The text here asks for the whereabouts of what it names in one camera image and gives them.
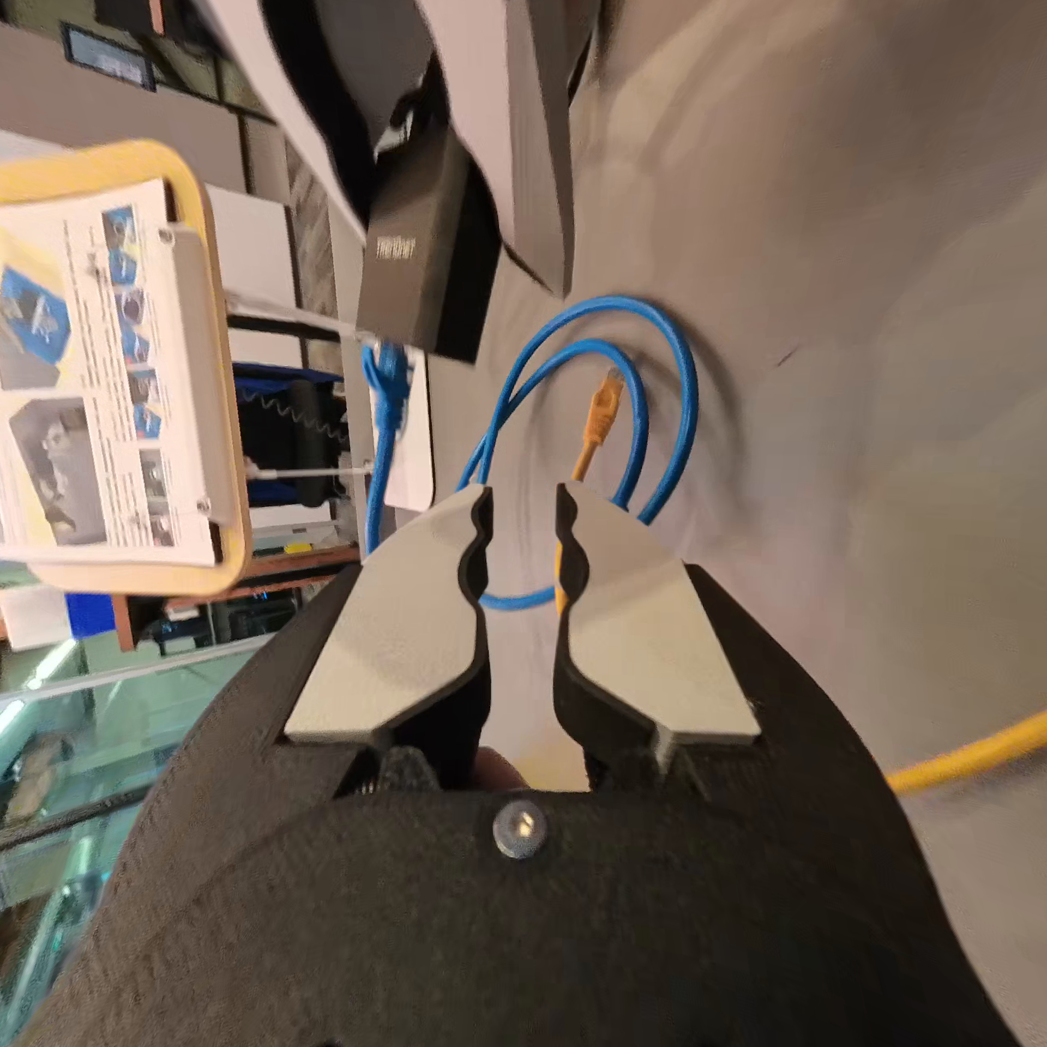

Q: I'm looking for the yellow ethernet cable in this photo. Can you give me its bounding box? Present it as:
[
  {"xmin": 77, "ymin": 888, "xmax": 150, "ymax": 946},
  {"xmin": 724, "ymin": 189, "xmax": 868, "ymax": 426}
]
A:
[{"xmin": 555, "ymin": 368, "xmax": 1047, "ymax": 796}]

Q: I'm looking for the blue ethernet cable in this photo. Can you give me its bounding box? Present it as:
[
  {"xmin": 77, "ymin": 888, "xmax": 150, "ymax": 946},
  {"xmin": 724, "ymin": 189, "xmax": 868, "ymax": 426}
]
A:
[{"xmin": 360, "ymin": 294, "xmax": 702, "ymax": 613}]

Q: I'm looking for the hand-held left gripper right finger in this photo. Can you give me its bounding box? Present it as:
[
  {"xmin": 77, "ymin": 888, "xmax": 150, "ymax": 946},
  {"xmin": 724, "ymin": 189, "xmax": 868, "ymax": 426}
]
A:
[{"xmin": 553, "ymin": 481, "xmax": 763, "ymax": 791}]

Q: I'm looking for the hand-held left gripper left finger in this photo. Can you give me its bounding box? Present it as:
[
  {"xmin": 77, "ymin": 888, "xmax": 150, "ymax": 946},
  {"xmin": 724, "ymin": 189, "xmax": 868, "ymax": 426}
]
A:
[{"xmin": 282, "ymin": 484, "xmax": 496, "ymax": 791}]

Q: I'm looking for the framed wall sign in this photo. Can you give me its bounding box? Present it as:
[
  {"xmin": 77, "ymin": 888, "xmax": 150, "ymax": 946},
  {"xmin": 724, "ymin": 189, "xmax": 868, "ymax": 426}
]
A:
[{"xmin": 61, "ymin": 23, "xmax": 157, "ymax": 93}]

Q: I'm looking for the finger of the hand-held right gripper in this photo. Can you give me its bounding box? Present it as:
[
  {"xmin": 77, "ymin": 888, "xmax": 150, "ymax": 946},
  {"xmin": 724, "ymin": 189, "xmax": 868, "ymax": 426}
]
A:
[
  {"xmin": 196, "ymin": 0, "xmax": 386, "ymax": 245},
  {"xmin": 413, "ymin": 0, "xmax": 604, "ymax": 299}
]

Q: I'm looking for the person's left hand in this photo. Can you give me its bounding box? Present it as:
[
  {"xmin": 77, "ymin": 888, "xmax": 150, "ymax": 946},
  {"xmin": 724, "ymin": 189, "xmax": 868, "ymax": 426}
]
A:
[{"xmin": 474, "ymin": 746, "xmax": 533, "ymax": 790}]

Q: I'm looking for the black ethernet switch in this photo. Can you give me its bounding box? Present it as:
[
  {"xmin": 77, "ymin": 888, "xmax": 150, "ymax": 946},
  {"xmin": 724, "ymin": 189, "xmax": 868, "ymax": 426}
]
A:
[{"xmin": 356, "ymin": 131, "xmax": 502, "ymax": 365}]

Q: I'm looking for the printed instruction sheet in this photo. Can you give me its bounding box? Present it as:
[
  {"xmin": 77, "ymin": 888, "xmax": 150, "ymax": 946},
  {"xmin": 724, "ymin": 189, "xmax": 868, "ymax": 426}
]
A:
[{"xmin": 0, "ymin": 178, "xmax": 218, "ymax": 567}]

